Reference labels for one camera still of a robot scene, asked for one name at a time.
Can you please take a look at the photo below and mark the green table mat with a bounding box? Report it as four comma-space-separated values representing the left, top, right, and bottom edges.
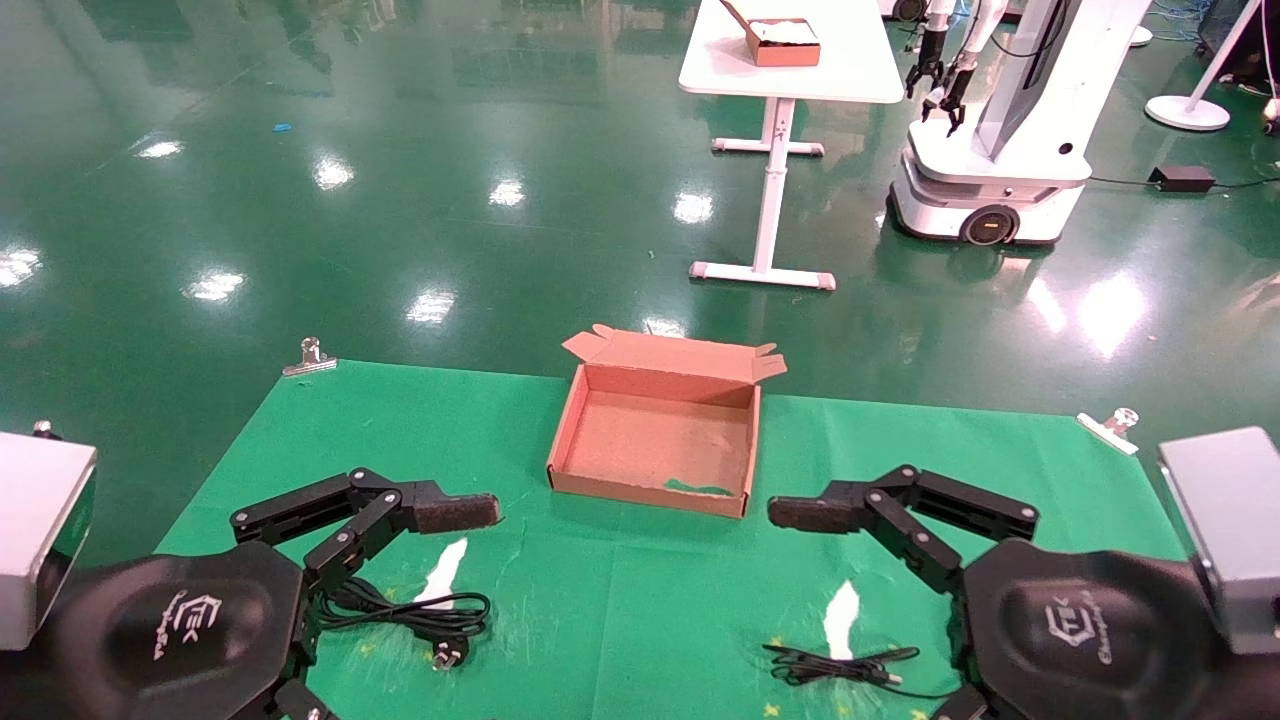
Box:
155, 360, 1191, 720

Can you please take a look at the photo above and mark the small brown box with contents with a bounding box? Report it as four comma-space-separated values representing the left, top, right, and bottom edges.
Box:
720, 0, 822, 68

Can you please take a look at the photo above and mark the white table with pedestal leg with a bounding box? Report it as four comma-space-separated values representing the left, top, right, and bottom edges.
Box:
678, 0, 906, 291

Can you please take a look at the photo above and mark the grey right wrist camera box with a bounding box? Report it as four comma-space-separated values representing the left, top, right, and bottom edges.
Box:
1158, 427, 1280, 656

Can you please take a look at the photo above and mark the open brown cardboard box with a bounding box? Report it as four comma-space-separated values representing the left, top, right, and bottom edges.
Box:
547, 324, 788, 518

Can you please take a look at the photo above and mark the metal binder clip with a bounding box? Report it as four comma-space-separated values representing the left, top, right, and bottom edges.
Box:
282, 337, 338, 377
1077, 407, 1141, 456

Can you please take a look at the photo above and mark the black computer mouse with cable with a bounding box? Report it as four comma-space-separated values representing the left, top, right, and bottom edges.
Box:
763, 644, 961, 699

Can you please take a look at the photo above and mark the black power cable with plug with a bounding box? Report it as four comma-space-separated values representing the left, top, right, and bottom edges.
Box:
315, 578, 491, 671

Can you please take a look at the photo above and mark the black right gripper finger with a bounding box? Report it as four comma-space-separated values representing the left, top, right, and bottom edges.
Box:
768, 465, 1041, 593

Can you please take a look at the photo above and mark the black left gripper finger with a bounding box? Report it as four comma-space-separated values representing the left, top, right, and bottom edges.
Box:
230, 467, 501, 593

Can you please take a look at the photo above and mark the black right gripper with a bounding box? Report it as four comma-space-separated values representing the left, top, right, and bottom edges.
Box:
932, 540, 1241, 720

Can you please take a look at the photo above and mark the white floor stand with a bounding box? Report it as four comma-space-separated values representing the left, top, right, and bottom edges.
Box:
1145, 0, 1266, 132

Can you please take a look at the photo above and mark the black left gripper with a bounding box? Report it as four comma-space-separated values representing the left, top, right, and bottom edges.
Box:
45, 543, 331, 720

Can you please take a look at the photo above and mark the white wheeled background robot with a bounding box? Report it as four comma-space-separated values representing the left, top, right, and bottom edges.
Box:
887, 0, 1151, 247

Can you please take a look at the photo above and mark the black power adapter brick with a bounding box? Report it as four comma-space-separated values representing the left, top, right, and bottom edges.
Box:
1150, 165, 1216, 193

